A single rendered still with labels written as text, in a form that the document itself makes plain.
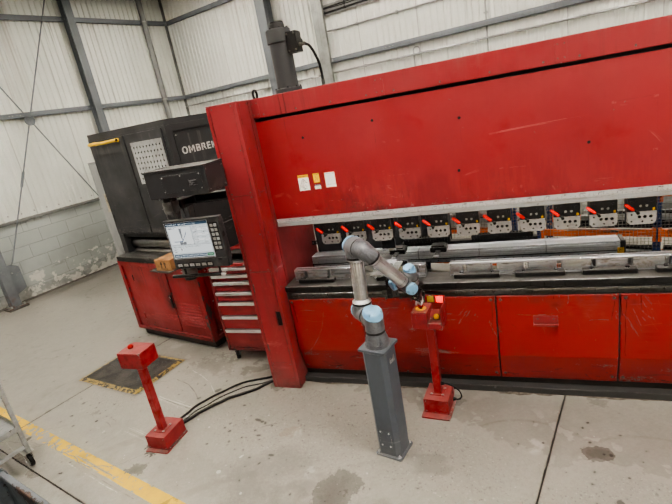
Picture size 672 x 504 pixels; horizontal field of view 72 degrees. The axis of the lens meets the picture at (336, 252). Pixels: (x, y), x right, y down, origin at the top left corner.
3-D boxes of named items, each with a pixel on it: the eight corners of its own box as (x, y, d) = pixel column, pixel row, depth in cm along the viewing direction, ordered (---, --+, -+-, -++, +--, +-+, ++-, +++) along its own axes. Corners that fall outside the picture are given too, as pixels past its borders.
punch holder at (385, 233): (373, 241, 338) (369, 219, 333) (376, 237, 346) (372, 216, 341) (393, 240, 333) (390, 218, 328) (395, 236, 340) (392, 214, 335)
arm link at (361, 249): (367, 238, 253) (423, 285, 274) (359, 235, 263) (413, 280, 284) (355, 255, 252) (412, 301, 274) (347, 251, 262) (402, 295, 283)
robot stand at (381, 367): (401, 462, 288) (384, 354, 265) (376, 454, 298) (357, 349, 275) (413, 443, 302) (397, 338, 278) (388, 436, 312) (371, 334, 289)
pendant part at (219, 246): (175, 269, 334) (161, 222, 323) (185, 263, 344) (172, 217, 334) (229, 266, 319) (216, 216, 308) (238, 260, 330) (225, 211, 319)
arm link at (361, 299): (361, 328, 277) (349, 241, 261) (350, 319, 290) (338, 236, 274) (378, 322, 281) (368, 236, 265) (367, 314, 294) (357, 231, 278)
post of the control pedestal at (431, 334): (433, 393, 328) (425, 325, 312) (435, 388, 332) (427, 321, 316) (441, 394, 325) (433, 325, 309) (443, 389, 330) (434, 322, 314)
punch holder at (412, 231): (400, 239, 331) (397, 217, 326) (402, 235, 338) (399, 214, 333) (420, 238, 325) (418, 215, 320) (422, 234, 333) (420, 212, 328)
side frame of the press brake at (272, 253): (274, 387, 392) (204, 107, 322) (311, 336, 467) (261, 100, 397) (300, 389, 383) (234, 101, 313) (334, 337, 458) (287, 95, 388)
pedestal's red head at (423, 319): (412, 328, 310) (409, 304, 305) (418, 317, 324) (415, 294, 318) (442, 330, 302) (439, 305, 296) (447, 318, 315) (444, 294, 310)
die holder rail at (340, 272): (296, 281, 374) (293, 270, 371) (299, 278, 379) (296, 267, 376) (354, 279, 356) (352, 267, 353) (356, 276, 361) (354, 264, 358)
